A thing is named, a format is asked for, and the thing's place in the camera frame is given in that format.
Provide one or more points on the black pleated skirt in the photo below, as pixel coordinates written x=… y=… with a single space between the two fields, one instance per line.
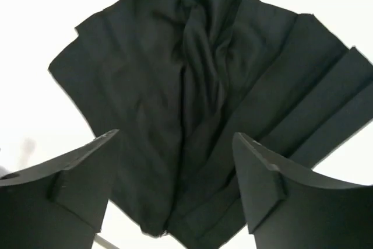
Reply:
x=179 y=78

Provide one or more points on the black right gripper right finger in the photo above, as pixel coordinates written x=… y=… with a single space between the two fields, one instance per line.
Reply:
x=290 y=206

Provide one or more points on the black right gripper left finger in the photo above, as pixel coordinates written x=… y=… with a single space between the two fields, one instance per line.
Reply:
x=60 y=203

